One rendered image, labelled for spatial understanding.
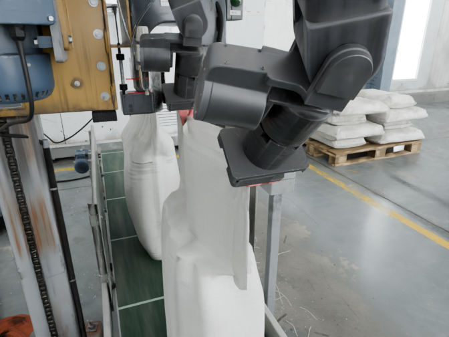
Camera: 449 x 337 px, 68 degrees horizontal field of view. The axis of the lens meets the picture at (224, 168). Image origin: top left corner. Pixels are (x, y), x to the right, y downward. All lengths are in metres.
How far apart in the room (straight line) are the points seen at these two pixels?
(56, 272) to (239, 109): 0.95
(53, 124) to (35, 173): 2.72
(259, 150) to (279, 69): 0.10
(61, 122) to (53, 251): 2.69
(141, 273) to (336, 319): 0.92
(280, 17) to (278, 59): 5.34
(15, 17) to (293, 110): 0.47
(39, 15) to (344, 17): 0.50
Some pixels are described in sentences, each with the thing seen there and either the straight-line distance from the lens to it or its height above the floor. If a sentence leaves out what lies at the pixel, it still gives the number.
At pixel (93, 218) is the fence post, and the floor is 0.67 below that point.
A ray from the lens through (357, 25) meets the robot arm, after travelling 0.27.
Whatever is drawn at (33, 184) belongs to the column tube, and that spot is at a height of 0.83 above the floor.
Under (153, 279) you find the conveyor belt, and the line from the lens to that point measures 1.30.
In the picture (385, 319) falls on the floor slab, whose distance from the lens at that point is 1.82.
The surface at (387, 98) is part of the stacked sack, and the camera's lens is 4.01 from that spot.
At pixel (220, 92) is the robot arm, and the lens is 0.29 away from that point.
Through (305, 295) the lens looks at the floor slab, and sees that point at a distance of 1.83.
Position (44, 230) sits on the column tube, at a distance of 1.09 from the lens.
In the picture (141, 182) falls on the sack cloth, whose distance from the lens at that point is 1.26.
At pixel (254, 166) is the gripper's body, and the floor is 1.06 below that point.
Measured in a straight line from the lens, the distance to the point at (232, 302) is 0.64.
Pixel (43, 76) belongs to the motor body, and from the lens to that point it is 0.73.
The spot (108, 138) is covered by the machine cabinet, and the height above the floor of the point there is 0.22.
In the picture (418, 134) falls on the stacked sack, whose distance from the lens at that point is 4.22.
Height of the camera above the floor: 1.19
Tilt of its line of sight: 21 degrees down
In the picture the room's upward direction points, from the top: straight up
